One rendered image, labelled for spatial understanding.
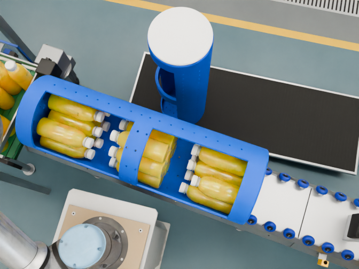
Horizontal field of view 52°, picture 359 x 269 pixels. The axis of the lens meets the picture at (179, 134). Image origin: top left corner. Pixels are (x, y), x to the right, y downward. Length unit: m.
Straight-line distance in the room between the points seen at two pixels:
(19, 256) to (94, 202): 0.36
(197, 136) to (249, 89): 1.28
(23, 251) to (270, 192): 0.94
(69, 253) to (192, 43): 0.96
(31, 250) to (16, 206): 1.61
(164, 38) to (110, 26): 1.34
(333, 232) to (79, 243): 0.97
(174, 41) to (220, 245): 1.36
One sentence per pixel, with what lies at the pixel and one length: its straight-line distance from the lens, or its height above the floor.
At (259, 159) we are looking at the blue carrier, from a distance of 1.26.
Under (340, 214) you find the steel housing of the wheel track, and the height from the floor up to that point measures 0.93.
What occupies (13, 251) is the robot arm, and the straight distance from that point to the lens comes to 1.05.
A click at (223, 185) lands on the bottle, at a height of 1.14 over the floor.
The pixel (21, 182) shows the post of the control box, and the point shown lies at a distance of 2.21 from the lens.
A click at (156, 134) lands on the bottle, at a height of 1.15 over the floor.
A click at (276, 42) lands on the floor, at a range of 2.86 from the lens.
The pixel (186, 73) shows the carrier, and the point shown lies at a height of 0.96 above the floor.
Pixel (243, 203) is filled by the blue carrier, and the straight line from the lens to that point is 1.24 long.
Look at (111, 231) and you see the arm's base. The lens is 1.24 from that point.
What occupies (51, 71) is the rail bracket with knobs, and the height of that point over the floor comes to 1.00.
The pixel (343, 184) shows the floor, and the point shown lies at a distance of 2.65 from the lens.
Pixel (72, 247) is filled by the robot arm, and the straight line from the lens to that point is 1.08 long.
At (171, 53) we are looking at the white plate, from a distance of 1.58.
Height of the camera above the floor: 2.43
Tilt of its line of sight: 74 degrees down
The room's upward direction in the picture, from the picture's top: 5 degrees counter-clockwise
